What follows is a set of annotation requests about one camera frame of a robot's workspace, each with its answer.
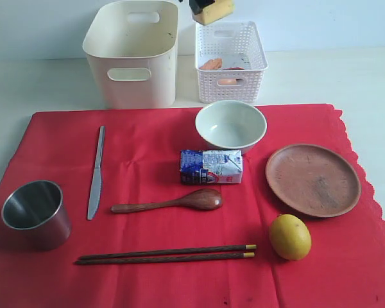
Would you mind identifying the yellow cheese wedge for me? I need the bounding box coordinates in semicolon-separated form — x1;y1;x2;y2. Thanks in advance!
192;0;235;26

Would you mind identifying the yellow lemon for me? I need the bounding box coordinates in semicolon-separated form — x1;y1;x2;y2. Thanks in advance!
269;214;312;261

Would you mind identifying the stainless steel cup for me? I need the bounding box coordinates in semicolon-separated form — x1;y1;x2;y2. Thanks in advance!
1;180;72;250

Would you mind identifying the white ceramic bowl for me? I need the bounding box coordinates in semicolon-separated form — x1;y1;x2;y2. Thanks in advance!
195;100;268;154

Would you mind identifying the red table cloth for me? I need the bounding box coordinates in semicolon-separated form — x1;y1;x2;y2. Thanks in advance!
0;104;385;307

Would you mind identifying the blue white milk carton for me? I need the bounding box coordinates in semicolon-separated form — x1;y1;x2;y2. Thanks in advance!
180;150;243;185

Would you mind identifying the upper dark wooden chopstick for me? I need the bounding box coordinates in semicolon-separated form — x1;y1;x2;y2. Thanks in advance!
78;244;257;261

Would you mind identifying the brown egg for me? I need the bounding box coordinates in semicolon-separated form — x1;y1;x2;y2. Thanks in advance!
218;78;238;86

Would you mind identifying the steel table knife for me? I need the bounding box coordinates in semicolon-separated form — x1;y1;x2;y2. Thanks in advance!
87;126;105;220

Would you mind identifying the cream plastic bin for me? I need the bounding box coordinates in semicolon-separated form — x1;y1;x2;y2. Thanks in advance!
82;1;178;109

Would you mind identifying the lower dark wooden chopstick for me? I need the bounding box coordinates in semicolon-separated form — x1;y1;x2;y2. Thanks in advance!
73;252;255;265

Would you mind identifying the brown wooden spoon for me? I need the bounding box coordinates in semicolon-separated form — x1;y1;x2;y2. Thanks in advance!
110;189;223;214

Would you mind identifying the dark wooden chopstick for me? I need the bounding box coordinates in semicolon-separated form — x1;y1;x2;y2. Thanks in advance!
78;244;257;261
73;252;255;265

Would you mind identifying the white perforated basket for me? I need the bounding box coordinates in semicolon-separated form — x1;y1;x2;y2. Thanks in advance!
194;21;268;103

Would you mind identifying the brown wooden plate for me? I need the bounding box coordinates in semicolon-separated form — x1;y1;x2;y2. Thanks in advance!
265;144;361;218

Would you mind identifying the fried chicken nugget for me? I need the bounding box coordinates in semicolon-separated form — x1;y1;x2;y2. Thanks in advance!
200;58;223;71

